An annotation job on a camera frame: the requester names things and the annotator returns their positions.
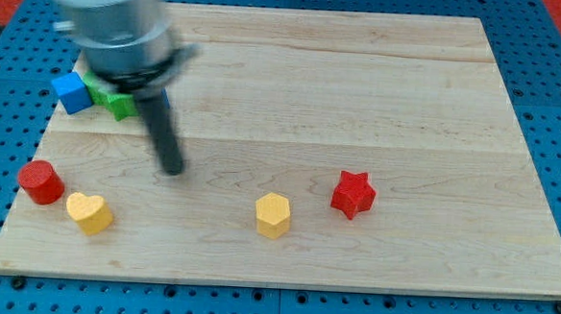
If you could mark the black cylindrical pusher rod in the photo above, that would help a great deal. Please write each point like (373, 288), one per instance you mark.
(158, 122)

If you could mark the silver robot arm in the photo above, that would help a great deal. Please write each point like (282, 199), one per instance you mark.
(131, 44)

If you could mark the yellow heart block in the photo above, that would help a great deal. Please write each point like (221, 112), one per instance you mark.
(92, 214)

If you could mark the yellow hexagon block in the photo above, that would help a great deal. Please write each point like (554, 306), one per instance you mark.
(273, 215)

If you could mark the blue block behind rod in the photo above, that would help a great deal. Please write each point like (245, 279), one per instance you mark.
(165, 98)

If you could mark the green star block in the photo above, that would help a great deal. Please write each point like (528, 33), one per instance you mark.
(103, 94)

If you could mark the blue cube block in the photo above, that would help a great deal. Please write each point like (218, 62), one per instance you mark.
(72, 92)

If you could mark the red cylinder block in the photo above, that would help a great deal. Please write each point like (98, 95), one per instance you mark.
(41, 182)

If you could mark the wooden board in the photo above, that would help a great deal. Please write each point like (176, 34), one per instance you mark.
(282, 101)

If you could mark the red star block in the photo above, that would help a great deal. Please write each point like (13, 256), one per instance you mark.
(353, 194)

